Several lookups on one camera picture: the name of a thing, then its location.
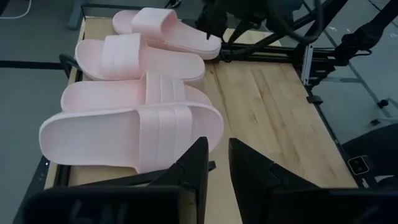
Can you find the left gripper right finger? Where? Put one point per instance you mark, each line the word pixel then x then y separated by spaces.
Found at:
pixel 252 174

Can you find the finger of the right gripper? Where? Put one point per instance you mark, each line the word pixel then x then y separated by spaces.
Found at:
pixel 219 17
pixel 205 18

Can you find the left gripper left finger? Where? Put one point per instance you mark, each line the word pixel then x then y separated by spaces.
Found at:
pixel 192 174

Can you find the pink rubber slide sandal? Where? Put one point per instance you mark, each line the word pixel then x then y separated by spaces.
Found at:
pixel 168 29
pixel 124 93
pixel 124 137
pixel 124 56

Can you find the grey desk leg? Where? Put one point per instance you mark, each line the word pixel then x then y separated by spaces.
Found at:
pixel 76 15

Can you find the black aluminium rig frame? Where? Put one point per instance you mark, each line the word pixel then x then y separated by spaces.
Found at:
pixel 264 51

